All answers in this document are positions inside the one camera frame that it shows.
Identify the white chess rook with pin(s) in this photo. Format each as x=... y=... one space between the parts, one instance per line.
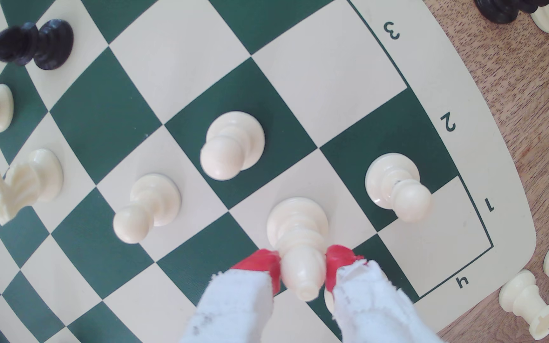
x=522 y=297

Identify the white chess knight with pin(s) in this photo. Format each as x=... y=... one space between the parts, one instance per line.
x=31 y=178

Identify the green and white chess mat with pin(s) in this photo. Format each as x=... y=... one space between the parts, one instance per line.
x=184 y=47

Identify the black chess bishop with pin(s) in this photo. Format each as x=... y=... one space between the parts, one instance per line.
x=498 y=9
x=50 y=45

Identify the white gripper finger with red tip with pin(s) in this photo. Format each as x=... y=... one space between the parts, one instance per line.
x=241 y=305
x=370 y=305

